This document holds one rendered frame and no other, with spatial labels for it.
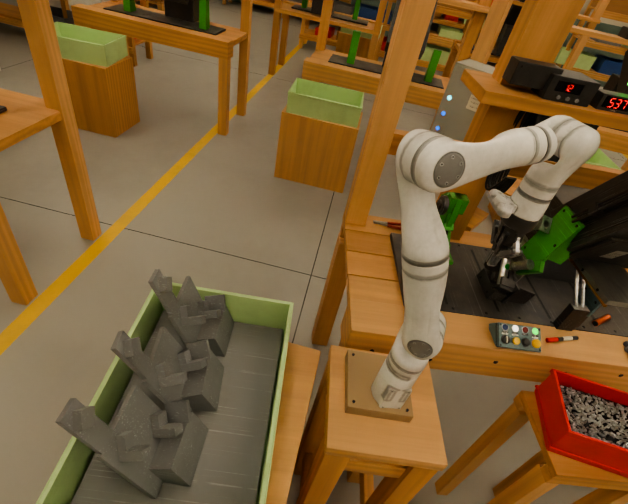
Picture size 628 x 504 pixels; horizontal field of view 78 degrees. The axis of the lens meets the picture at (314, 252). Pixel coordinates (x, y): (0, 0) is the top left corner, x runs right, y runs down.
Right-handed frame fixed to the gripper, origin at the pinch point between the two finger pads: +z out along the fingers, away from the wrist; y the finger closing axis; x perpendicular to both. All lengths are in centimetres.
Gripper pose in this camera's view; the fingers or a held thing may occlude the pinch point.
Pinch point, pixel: (493, 258)
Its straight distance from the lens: 104.8
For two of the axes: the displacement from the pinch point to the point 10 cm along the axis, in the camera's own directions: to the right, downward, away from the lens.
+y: 0.3, -6.4, 7.7
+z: -1.7, 7.5, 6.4
